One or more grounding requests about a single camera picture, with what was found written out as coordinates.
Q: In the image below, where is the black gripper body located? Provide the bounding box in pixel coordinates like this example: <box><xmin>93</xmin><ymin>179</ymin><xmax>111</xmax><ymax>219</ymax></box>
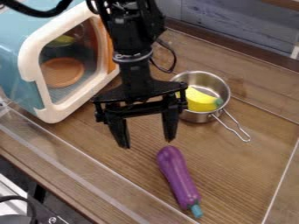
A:
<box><xmin>92</xmin><ymin>53</ymin><xmax>187</xmax><ymax>123</ymax></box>

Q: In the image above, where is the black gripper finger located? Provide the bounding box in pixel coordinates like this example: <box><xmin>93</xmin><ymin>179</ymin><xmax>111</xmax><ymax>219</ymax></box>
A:
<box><xmin>163</xmin><ymin>94</ymin><xmax>179</xmax><ymax>142</ymax></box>
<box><xmin>105</xmin><ymin>103</ymin><xmax>131</xmax><ymax>149</ymax></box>

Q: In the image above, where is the purple toy eggplant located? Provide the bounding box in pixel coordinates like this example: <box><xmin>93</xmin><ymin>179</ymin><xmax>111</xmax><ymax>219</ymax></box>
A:
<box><xmin>156</xmin><ymin>146</ymin><xmax>203</xmax><ymax>218</ymax></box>

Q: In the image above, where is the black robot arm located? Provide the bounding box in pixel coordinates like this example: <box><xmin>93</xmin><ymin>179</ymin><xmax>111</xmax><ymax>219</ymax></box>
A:
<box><xmin>92</xmin><ymin>0</ymin><xmax>187</xmax><ymax>149</ymax></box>

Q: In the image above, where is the yellow toy banana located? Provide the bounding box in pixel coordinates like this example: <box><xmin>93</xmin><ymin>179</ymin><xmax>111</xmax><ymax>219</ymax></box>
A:
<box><xmin>186</xmin><ymin>87</ymin><xmax>224</xmax><ymax>112</ymax></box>

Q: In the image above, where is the orange microwave turntable plate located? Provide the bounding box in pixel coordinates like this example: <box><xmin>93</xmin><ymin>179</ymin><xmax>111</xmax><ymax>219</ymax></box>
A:
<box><xmin>41</xmin><ymin>57</ymin><xmax>84</xmax><ymax>88</ymax></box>

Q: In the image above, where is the clear acrylic barrier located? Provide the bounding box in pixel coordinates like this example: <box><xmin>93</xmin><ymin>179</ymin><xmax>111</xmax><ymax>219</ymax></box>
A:
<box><xmin>0</xmin><ymin>98</ymin><xmax>199</xmax><ymax>224</ymax></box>

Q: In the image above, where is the blue toy microwave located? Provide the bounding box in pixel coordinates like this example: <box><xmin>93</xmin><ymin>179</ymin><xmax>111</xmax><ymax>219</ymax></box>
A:
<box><xmin>0</xmin><ymin>0</ymin><xmax>119</xmax><ymax>123</ymax></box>

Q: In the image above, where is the silver pot with handle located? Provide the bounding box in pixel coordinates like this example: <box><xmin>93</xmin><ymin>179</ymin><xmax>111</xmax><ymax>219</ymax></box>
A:
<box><xmin>172</xmin><ymin>71</ymin><xmax>251</xmax><ymax>143</ymax></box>

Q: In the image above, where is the black device with cable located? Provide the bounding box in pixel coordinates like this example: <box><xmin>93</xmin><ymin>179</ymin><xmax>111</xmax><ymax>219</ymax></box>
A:
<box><xmin>0</xmin><ymin>196</ymin><xmax>71</xmax><ymax>224</ymax></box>

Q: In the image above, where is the black cable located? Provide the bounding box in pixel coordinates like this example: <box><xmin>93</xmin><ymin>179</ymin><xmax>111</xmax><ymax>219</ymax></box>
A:
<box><xmin>0</xmin><ymin>0</ymin><xmax>75</xmax><ymax>18</ymax></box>

